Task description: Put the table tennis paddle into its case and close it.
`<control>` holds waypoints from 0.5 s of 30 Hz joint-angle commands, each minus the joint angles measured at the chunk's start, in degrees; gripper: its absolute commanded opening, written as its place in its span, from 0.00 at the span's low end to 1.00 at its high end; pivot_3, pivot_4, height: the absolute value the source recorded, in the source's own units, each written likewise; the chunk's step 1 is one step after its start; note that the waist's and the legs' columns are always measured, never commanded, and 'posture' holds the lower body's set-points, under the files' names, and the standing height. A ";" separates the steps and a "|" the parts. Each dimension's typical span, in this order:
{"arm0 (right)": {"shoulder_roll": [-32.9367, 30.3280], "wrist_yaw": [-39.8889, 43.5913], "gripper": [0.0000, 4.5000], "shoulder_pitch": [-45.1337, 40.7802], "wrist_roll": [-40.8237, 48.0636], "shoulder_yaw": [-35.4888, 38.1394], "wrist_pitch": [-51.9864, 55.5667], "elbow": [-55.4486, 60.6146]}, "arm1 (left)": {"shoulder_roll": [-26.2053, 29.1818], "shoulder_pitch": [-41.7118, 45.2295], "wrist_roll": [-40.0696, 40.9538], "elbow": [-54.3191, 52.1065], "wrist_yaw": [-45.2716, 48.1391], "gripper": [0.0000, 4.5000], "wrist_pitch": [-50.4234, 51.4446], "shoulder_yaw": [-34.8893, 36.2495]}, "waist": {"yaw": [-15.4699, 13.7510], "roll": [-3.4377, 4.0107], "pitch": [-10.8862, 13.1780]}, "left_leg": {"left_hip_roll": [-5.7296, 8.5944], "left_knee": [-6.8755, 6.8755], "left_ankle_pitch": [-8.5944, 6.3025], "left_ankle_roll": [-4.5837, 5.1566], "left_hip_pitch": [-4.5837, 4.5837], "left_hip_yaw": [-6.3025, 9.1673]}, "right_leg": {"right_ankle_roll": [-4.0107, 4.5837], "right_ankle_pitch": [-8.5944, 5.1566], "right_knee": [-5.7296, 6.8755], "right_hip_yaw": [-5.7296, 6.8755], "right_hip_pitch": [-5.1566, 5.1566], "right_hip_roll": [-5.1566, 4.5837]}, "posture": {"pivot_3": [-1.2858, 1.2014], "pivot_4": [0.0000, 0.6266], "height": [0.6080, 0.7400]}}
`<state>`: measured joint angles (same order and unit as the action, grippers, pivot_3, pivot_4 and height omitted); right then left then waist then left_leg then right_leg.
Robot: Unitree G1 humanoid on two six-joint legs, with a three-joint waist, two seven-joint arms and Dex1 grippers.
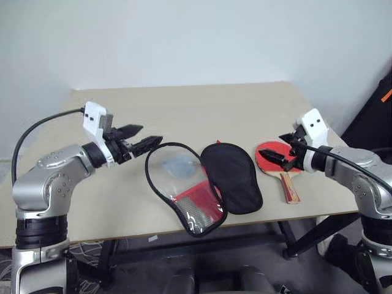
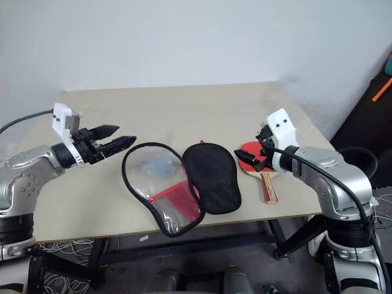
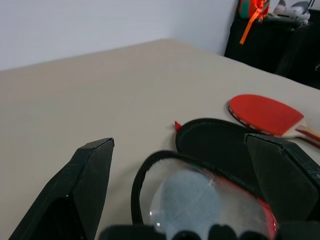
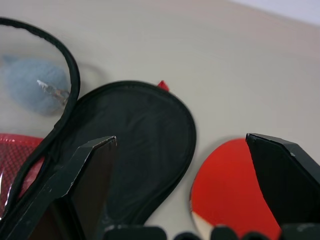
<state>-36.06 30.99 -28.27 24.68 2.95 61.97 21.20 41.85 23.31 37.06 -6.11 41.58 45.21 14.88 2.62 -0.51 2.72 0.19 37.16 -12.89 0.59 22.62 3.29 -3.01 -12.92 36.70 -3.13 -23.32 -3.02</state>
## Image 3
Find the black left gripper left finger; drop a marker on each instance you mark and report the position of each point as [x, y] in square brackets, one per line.
[82, 180]

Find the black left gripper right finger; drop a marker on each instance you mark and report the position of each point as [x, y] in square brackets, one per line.
[287, 180]

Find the red table tennis paddle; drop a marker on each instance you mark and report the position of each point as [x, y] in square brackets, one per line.
[262, 110]

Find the red fabric pouch bag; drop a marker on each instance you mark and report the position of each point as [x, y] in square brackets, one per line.
[212, 140]

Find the black cabinet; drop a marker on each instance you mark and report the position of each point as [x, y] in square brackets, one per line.
[270, 47]

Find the white grey clutter item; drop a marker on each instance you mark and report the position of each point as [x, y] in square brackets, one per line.
[287, 11]

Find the teal orange bag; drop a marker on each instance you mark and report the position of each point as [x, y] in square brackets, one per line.
[250, 7]

